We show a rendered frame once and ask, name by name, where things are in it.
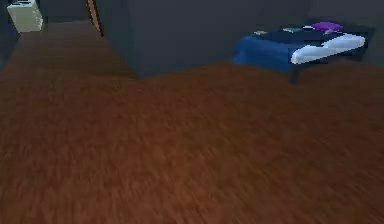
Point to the purple pillow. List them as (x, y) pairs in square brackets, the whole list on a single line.
[(326, 26)]

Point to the small tan flat object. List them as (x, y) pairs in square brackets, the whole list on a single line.
[(260, 32)]

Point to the small teal flat object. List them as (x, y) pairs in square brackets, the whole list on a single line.
[(292, 29)]

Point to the white pillow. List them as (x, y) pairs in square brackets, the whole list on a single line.
[(328, 48)]

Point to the blue bed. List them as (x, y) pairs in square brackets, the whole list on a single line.
[(266, 53)]

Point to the pale cream cabinet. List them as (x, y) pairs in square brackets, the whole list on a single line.
[(26, 16)]

